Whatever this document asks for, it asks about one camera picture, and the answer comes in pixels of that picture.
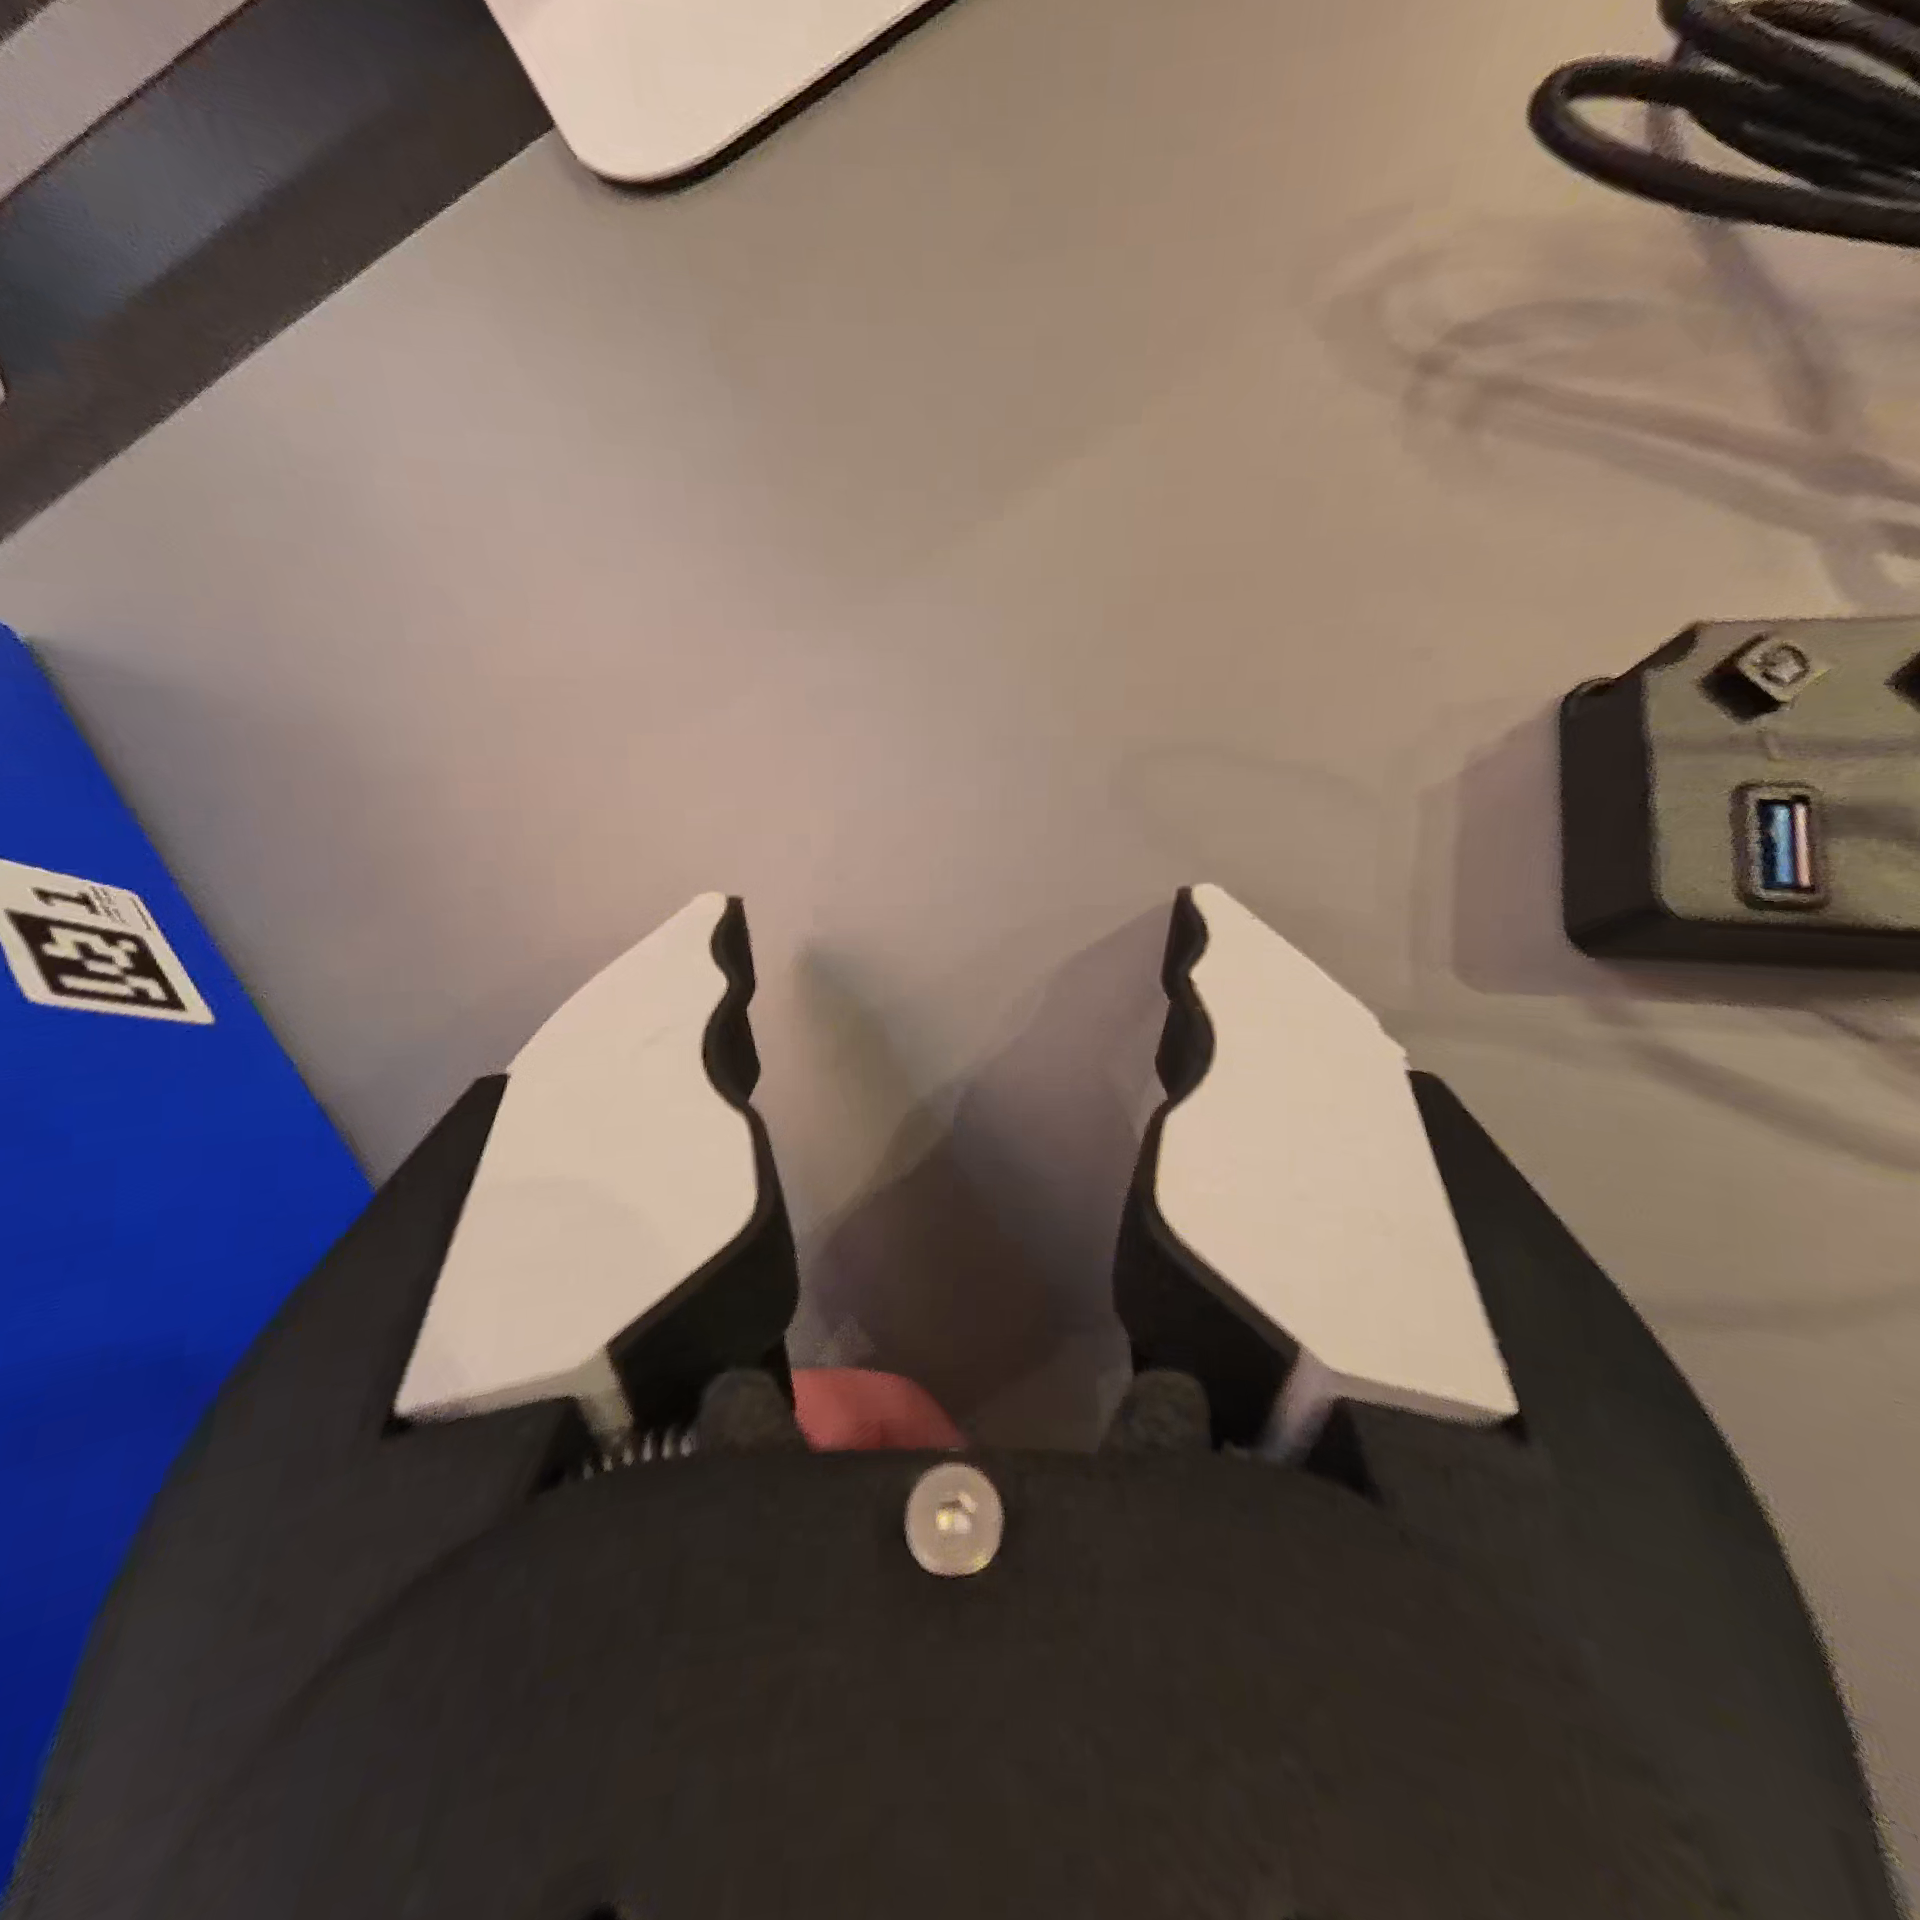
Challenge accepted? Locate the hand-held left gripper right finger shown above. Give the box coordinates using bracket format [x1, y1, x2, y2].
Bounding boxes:
[1112, 882, 1519, 1465]

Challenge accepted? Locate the coiled black cable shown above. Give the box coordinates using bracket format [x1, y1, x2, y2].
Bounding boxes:
[1525, 0, 1920, 251]

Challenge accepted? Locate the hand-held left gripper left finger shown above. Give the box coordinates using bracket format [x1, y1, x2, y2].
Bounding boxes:
[391, 892, 798, 1446]

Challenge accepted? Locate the black usb port block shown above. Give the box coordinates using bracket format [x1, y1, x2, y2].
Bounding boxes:
[1555, 614, 1920, 971]

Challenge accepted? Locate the blue plastic bin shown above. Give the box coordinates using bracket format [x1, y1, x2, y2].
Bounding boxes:
[0, 622, 377, 1840]

